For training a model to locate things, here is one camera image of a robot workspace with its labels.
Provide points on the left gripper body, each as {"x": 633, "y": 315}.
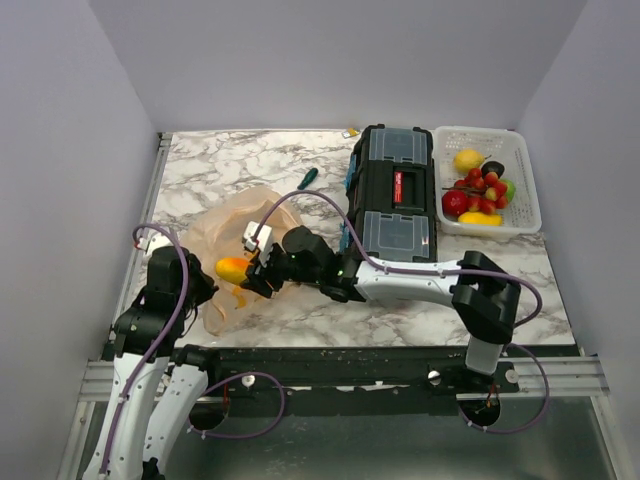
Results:
{"x": 201, "y": 288}

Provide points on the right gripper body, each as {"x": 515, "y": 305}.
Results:
{"x": 280, "y": 268}

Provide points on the orange fake fruit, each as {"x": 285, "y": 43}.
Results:
{"x": 232, "y": 269}

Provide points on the orange translucent plastic bag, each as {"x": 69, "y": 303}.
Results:
{"x": 217, "y": 234}

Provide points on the red fake apple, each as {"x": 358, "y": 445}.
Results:
{"x": 454, "y": 203}

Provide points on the yellow fake lemon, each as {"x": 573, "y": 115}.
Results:
{"x": 480, "y": 218}

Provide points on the yellow fake pear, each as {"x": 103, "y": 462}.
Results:
{"x": 467, "y": 159}

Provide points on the red fake cherry tomatoes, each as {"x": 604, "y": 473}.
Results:
{"x": 485, "y": 193}

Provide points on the green fake guava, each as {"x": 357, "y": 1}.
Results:
{"x": 510, "y": 189}

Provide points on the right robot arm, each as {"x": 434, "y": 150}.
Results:
{"x": 483, "y": 295}

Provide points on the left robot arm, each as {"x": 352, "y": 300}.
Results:
{"x": 155, "y": 383}

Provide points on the dark brown fake fruit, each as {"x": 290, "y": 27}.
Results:
{"x": 493, "y": 167}

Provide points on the black plastic toolbox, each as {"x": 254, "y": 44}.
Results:
{"x": 391, "y": 206}

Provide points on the small yellow object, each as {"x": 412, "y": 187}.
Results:
{"x": 350, "y": 133}

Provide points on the white plastic basket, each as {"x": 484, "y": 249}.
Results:
{"x": 522, "y": 216}

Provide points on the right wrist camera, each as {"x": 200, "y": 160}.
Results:
{"x": 258, "y": 240}

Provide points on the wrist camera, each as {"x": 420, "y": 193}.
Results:
{"x": 258, "y": 240}
{"x": 147, "y": 245}

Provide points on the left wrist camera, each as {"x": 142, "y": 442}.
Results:
{"x": 147, "y": 245}

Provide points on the green handled screwdriver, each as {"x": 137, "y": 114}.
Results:
{"x": 308, "y": 179}

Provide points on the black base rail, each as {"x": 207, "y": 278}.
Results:
{"x": 349, "y": 381}

